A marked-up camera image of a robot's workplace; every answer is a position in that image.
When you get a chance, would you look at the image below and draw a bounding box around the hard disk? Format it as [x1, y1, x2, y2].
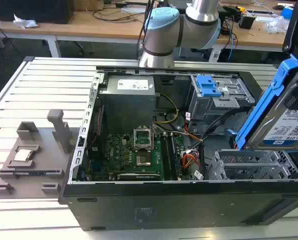
[234, 53, 298, 153]

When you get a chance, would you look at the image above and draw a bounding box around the metal disk bay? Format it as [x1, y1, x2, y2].
[205, 148, 298, 181]

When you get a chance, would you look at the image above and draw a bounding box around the blue box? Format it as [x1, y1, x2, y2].
[280, 5, 296, 19]

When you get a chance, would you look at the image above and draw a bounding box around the clear plastic bag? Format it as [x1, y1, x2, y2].
[264, 15, 291, 35]

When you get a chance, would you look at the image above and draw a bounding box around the small black box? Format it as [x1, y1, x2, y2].
[238, 14, 257, 30]

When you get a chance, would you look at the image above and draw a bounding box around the blue plastic latch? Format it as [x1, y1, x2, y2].
[196, 74, 222, 98]

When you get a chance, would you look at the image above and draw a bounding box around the metal drive cage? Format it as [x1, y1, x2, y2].
[188, 73, 256, 136]

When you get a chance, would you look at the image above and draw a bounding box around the grey power supply unit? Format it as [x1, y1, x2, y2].
[98, 74, 156, 127]

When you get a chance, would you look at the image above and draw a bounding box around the metal socket cover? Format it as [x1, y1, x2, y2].
[133, 127, 154, 151]

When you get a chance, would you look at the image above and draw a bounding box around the CPU socket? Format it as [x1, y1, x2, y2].
[135, 153, 152, 168]

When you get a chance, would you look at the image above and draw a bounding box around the wooden desk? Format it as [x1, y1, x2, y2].
[0, 7, 289, 46]

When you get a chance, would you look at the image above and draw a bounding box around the black open PC case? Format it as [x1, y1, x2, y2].
[58, 64, 298, 232]

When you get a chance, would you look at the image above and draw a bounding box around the green motherboard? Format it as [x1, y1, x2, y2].
[85, 131, 187, 181]

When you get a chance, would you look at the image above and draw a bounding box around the large black box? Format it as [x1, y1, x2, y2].
[0, 0, 74, 25]

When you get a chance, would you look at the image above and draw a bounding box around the crumpled white paper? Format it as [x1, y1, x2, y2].
[12, 13, 38, 29]

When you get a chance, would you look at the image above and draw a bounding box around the grey parts rack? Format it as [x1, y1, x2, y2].
[0, 108, 77, 200]

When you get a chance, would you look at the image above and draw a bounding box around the dark RAM stick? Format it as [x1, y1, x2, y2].
[13, 169, 61, 176]

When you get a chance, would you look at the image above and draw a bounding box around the silver CPU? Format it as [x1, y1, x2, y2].
[13, 149, 35, 162]

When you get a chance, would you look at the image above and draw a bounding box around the blue cable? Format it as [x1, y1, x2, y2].
[228, 14, 239, 61]

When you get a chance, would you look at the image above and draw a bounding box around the black disk wire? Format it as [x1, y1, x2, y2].
[200, 108, 255, 145]

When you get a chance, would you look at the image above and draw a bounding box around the yellow and black wire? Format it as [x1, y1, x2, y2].
[154, 92, 179, 125]

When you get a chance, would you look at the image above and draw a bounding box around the orange wire bundle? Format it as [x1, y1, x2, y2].
[182, 152, 201, 172]

